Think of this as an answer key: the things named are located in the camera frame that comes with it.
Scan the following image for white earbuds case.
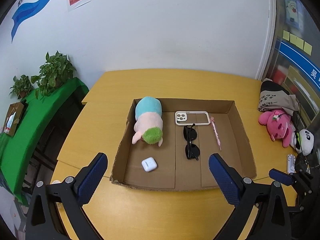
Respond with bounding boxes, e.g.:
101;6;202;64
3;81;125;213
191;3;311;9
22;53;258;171
141;157;158;172

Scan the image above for pink pen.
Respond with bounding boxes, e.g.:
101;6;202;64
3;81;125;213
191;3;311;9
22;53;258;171
210;116;222;151

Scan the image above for black sunglasses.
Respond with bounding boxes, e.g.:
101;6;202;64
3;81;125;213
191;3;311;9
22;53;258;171
183;124;200;161

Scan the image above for white small packet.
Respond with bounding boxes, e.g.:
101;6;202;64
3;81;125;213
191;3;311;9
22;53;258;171
287;154;296;174

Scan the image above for panda plush toy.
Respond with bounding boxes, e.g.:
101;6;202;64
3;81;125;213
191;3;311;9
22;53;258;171
290;129;315;156

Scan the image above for green cloth covered table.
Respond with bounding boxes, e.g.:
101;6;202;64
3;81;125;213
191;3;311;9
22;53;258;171
1;77;89;205

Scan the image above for grey black cloth bag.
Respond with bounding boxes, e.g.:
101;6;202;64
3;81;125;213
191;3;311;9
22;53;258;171
258;78;299;116

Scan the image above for small brown cardboard box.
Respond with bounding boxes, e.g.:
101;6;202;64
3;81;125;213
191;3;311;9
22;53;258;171
3;102;24;137

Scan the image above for blue pink green plush toy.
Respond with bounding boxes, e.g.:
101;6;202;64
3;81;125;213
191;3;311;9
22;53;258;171
132;96;163;147

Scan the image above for shallow brown cardboard box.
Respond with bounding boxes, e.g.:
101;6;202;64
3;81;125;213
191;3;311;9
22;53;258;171
110;98;257;191

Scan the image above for small potted green plant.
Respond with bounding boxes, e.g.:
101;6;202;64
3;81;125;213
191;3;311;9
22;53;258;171
9;75;34;99

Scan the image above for white clear phone case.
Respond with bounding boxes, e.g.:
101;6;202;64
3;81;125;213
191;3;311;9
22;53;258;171
175;111;210;126

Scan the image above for large potted green plant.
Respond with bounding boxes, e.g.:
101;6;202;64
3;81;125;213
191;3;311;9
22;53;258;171
30;51;76;99

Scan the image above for yellow sticky note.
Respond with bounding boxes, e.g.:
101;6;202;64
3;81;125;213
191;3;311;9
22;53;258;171
290;33;304;50
303;41;312;55
283;30;290;41

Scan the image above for cartoon sheep poster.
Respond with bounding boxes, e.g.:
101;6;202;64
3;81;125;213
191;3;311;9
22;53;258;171
285;0;300;29

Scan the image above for blue wave wall decal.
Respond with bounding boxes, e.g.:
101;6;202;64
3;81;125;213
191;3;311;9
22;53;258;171
11;0;50;41

